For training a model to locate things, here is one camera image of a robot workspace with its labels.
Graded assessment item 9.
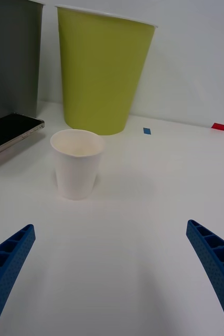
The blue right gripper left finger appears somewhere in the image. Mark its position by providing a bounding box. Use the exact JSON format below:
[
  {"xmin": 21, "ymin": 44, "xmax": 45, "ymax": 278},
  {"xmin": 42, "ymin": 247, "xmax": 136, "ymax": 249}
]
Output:
[{"xmin": 0, "ymin": 224, "xmax": 36, "ymax": 336}]

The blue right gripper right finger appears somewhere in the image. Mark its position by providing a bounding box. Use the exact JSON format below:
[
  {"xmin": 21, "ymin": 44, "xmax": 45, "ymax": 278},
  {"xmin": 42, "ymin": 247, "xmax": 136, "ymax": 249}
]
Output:
[{"xmin": 186, "ymin": 219, "xmax": 224, "ymax": 336}]

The white paper cup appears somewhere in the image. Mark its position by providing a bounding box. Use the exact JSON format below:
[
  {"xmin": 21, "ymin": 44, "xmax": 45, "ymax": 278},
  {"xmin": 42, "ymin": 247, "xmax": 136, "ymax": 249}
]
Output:
[{"xmin": 50, "ymin": 129, "xmax": 105, "ymax": 201}]

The black smartphone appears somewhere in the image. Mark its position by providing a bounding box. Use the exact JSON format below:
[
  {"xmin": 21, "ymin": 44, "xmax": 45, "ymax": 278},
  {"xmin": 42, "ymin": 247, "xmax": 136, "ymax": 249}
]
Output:
[{"xmin": 0, "ymin": 112, "xmax": 45, "ymax": 161}]

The grey plastic waste bin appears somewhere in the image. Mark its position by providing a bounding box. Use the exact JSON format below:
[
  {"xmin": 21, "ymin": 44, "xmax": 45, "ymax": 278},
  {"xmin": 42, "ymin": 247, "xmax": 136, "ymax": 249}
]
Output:
[{"xmin": 0, "ymin": 0, "xmax": 46, "ymax": 123}]

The yellow-green plastic waste bin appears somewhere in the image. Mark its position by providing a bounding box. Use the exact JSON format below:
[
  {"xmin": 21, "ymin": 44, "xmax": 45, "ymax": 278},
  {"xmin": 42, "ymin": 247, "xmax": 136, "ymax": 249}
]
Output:
[{"xmin": 55, "ymin": 4, "xmax": 159, "ymax": 136}]

